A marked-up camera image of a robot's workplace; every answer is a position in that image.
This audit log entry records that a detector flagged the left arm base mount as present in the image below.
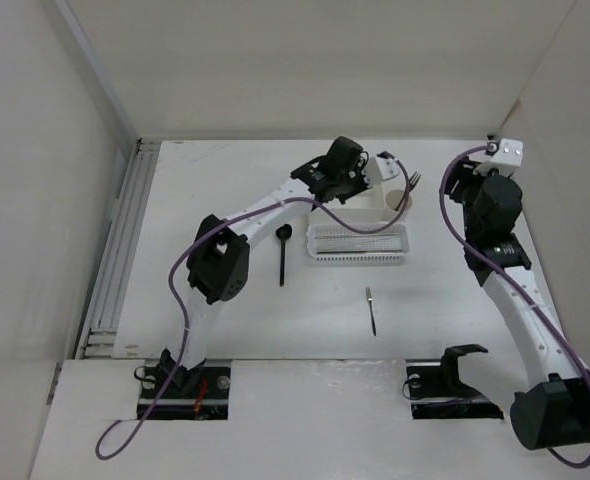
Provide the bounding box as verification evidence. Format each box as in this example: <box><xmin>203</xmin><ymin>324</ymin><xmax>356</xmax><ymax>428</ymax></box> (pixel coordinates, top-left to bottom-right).
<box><xmin>133</xmin><ymin>352</ymin><xmax>232</xmax><ymax>421</ymax></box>

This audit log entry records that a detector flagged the brown wooden fork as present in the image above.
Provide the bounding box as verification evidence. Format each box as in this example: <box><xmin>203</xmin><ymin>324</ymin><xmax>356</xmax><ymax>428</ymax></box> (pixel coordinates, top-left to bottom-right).
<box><xmin>394</xmin><ymin>172</ymin><xmax>422</xmax><ymax>211</ymax></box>

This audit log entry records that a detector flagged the small metal fork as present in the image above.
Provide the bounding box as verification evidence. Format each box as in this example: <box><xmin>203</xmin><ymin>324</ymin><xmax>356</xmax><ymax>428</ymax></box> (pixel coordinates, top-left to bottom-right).
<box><xmin>365</xmin><ymin>286</ymin><xmax>377</xmax><ymax>337</ymax></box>

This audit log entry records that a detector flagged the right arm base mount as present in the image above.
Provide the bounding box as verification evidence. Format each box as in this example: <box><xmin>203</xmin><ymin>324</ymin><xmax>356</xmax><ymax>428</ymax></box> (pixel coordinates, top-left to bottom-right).
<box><xmin>401</xmin><ymin>344</ymin><xmax>504</xmax><ymax>420</ymax></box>

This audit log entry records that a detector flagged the aluminium rail frame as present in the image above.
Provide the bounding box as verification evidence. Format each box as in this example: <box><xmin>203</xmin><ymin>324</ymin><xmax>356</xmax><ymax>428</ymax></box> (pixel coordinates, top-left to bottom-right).
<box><xmin>42</xmin><ymin>1</ymin><xmax>158</xmax><ymax>360</ymax></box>

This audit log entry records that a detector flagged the white perforated basket tray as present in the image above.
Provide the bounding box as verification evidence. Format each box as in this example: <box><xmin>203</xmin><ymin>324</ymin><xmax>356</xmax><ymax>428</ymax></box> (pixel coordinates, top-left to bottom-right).
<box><xmin>306</xmin><ymin>224</ymin><xmax>410</xmax><ymax>266</ymax></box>

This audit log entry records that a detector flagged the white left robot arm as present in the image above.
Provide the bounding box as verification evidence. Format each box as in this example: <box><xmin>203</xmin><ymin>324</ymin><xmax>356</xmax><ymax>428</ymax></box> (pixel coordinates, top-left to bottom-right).
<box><xmin>159</xmin><ymin>136</ymin><xmax>381</xmax><ymax>397</ymax></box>

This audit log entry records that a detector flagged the black spoon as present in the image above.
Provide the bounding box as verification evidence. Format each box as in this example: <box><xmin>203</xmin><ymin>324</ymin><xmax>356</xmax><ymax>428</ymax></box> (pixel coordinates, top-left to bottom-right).
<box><xmin>275</xmin><ymin>224</ymin><xmax>292</xmax><ymax>287</ymax></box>

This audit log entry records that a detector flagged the metal chopstick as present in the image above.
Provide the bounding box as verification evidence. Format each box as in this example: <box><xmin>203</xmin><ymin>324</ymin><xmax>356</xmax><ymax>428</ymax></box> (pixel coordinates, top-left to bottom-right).
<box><xmin>343</xmin><ymin>232</ymin><xmax>402</xmax><ymax>241</ymax></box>

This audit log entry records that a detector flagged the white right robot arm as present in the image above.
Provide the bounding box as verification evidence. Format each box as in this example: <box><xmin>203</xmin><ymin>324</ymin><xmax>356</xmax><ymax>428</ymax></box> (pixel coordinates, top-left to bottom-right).
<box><xmin>438</xmin><ymin>151</ymin><xmax>590</xmax><ymax>468</ymax></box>

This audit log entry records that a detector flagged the white paper cup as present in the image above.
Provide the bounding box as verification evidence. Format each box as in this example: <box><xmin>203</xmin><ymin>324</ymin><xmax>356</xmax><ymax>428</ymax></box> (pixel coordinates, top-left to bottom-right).
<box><xmin>383</xmin><ymin>189</ymin><xmax>413</xmax><ymax>222</ymax></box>

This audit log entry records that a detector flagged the white square box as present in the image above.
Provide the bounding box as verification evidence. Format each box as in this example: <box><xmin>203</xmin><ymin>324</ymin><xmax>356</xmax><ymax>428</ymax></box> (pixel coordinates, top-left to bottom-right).
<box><xmin>325</xmin><ymin>186</ymin><xmax>385</xmax><ymax>225</ymax></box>

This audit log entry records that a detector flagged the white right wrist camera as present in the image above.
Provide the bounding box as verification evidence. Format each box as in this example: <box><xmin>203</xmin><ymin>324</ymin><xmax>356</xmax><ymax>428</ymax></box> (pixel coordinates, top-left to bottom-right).
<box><xmin>474</xmin><ymin>138</ymin><xmax>524</xmax><ymax>177</ymax></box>

